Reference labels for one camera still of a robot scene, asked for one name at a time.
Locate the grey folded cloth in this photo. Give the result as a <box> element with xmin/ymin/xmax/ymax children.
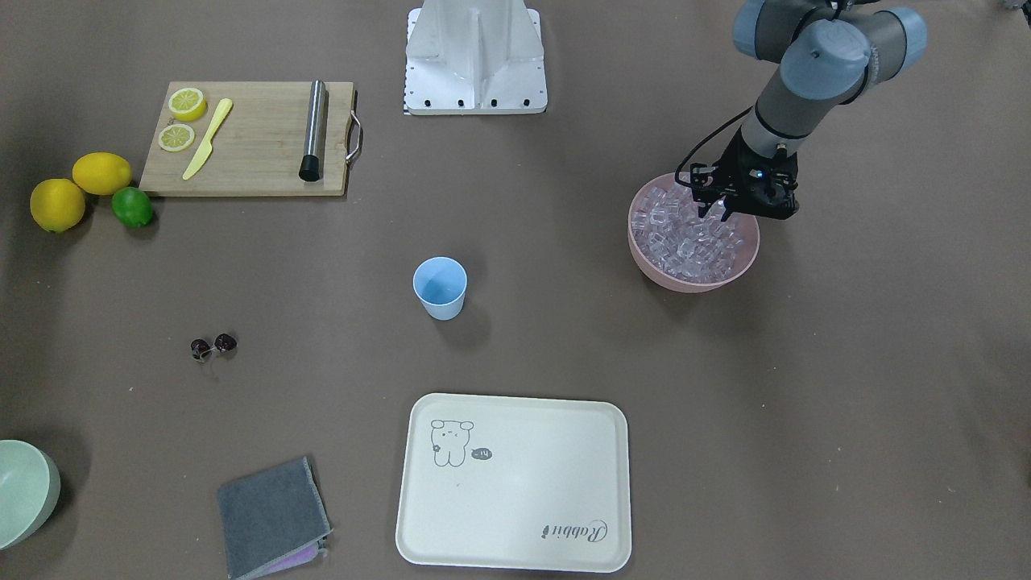
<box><xmin>217</xmin><ymin>456</ymin><xmax>332</xmax><ymax>579</ymax></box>

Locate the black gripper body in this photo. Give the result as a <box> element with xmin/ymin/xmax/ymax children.
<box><xmin>712</xmin><ymin>131</ymin><xmax>800</xmax><ymax>220</ymax></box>

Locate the steel muddler black tip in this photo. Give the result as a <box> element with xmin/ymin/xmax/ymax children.
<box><xmin>298</xmin><ymin>80</ymin><xmax>330</xmax><ymax>183</ymax></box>

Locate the light blue plastic cup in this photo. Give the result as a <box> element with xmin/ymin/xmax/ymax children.
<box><xmin>412</xmin><ymin>255</ymin><xmax>468</xmax><ymax>321</ymax></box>

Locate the yellow plastic knife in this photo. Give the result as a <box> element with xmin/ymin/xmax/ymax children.
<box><xmin>181</xmin><ymin>97</ymin><xmax>234</xmax><ymax>180</ymax></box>

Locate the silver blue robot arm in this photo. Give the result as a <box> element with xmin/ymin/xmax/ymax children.
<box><xmin>686</xmin><ymin>1</ymin><xmax>928</xmax><ymax>220</ymax></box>

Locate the lemon half beside knife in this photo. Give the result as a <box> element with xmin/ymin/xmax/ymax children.
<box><xmin>157</xmin><ymin>122</ymin><xmax>196</xmax><ymax>153</ymax></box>

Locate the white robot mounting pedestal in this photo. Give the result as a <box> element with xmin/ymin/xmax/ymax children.
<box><xmin>403</xmin><ymin>1</ymin><xmax>548</xmax><ymax>115</ymax></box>

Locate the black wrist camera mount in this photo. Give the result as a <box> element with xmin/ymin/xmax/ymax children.
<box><xmin>674</xmin><ymin>160</ymin><xmax>725</xmax><ymax>203</ymax></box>

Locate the pink bowl of ice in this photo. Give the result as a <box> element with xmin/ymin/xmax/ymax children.
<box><xmin>626</xmin><ymin>175</ymin><xmax>761</xmax><ymax>293</ymax></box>

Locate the dark red cherry pair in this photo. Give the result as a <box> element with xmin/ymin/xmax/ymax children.
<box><xmin>190</xmin><ymin>333</ymin><xmax>237</xmax><ymax>363</ymax></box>

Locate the cream rabbit serving tray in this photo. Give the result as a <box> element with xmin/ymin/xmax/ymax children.
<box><xmin>395</xmin><ymin>393</ymin><xmax>632</xmax><ymax>574</ymax></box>

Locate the wooden cutting board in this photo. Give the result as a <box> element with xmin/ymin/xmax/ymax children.
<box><xmin>139</xmin><ymin>81</ymin><xmax>361</xmax><ymax>197</ymax></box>

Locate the whole lemon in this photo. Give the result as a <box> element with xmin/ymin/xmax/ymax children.
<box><xmin>72</xmin><ymin>151</ymin><xmax>133</xmax><ymax>196</ymax></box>
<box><xmin>30</xmin><ymin>179</ymin><xmax>87</xmax><ymax>234</ymax></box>

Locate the whole lemon outer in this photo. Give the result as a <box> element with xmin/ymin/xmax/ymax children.
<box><xmin>30</xmin><ymin>179</ymin><xmax>87</xmax><ymax>234</ymax></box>

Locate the green lime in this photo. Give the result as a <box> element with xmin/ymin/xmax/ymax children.
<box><xmin>111</xmin><ymin>186</ymin><xmax>155</xmax><ymax>228</ymax></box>

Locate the whole lemon inner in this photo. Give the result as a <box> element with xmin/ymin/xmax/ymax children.
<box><xmin>72</xmin><ymin>151</ymin><xmax>133</xmax><ymax>196</ymax></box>

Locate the lemon half near corner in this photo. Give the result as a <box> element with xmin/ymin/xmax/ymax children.
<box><xmin>167</xmin><ymin>87</ymin><xmax>209</xmax><ymax>122</ymax></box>

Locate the mint green bowl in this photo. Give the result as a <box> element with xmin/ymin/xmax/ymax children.
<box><xmin>1</xmin><ymin>440</ymin><xmax>61</xmax><ymax>549</ymax></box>

